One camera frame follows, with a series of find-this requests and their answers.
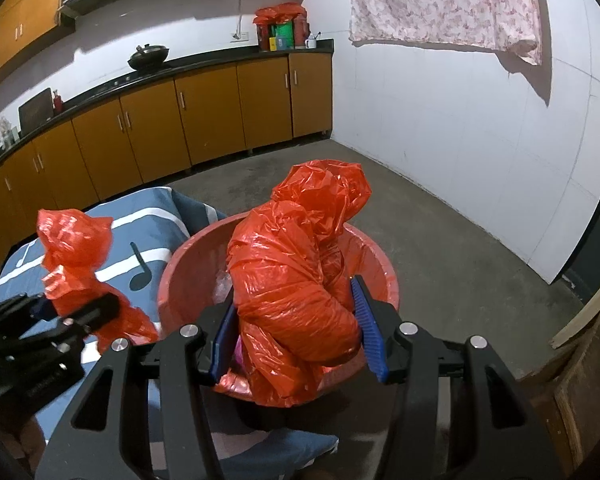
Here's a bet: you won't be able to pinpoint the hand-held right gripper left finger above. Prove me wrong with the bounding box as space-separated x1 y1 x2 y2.
35 301 241 480

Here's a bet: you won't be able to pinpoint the black kitchen countertop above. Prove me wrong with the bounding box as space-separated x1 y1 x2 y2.
0 39 335 183

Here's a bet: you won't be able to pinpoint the dark door panel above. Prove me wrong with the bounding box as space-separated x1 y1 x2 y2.
562 125 600 311

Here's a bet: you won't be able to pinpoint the pink floral hanging cloth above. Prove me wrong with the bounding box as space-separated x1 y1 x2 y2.
347 0 543 66

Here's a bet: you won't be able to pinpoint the person's left forearm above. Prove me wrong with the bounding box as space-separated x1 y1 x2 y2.
0 405 48 480

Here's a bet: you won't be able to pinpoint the black wok with lid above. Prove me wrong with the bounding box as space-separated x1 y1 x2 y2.
127 44 172 72

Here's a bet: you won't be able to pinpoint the red plastic basin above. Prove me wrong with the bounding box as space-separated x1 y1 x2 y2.
157 211 400 402

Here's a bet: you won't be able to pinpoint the large red plastic bag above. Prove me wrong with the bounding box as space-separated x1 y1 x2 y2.
226 159 373 408

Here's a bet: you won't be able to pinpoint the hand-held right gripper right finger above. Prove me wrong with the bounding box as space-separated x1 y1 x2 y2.
350 275 563 480

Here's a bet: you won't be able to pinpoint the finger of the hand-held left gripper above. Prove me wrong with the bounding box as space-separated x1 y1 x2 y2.
10 293 122 357
0 293 57 344

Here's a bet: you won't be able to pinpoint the orange kitchen base cabinets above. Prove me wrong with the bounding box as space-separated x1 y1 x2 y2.
0 52 335 301

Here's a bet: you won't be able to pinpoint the blue white striped blanket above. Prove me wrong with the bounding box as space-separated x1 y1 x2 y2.
0 186 341 480

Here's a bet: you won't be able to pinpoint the pale wooden plank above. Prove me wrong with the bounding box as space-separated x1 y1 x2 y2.
550 280 600 350

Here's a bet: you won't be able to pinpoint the orange wall cabinet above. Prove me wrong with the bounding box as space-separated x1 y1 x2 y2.
0 0 70 88

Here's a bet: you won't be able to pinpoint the brown wooden box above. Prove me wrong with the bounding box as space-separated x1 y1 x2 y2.
517 310 600 480

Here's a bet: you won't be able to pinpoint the dark rectangular board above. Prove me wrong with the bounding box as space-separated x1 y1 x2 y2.
18 87 55 136

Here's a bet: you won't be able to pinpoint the red bag on packages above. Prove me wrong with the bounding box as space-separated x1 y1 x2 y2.
252 2 311 52

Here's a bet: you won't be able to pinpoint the small red plastic bag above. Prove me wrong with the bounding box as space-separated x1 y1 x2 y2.
36 208 160 353

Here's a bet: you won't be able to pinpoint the green package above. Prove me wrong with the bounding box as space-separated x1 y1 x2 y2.
272 22 296 51

